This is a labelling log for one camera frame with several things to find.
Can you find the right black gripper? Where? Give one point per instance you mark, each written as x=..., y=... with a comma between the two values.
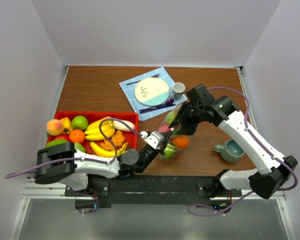
x=187, y=128

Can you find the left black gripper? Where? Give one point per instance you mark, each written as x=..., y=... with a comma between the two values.
x=161, y=150

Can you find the red apple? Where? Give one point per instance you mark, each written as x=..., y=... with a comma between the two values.
x=164, y=128

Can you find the green lime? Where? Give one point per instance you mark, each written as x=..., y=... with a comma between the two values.
x=169, y=118
x=169, y=152

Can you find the clear orange zip top bag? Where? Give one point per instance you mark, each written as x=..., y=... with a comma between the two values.
x=176, y=130

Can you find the orange fruit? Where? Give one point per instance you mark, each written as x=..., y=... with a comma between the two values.
x=77, y=136
x=180, y=142

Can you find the white radish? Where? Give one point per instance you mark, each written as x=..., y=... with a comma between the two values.
x=123, y=125

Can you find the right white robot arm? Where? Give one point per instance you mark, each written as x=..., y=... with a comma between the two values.
x=272, y=168

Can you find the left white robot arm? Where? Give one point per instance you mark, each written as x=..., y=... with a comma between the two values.
x=64, y=164

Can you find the purple spoon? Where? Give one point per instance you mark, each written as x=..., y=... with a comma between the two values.
x=168, y=103

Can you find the blue checked cloth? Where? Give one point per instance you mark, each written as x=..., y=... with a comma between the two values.
x=136, y=105

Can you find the grey ceramic mug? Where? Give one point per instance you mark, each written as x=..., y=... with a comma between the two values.
x=177, y=90

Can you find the purple knife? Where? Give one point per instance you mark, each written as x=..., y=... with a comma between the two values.
x=162, y=107

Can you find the cream and blue plate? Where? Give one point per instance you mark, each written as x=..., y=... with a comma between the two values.
x=152, y=91

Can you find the yellow banana bunch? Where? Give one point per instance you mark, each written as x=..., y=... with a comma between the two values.
x=99, y=151

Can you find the orange ginger root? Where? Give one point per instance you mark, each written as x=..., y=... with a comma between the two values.
x=118, y=139

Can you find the purple fork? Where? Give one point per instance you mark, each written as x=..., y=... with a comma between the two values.
x=134, y=82

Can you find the green apple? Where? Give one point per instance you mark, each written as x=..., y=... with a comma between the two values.
x=79, y=122

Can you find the large green guava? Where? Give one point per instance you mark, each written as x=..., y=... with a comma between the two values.
x=79, y=147

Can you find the small yellow pepper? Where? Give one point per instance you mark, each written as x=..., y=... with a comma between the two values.
x=67, y=125

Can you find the peach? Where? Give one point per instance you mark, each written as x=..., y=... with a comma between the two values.
x=54, y=127

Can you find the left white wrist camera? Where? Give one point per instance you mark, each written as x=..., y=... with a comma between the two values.
x=153, y=139

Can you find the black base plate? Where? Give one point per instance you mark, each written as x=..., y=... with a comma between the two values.
x=155, y=190

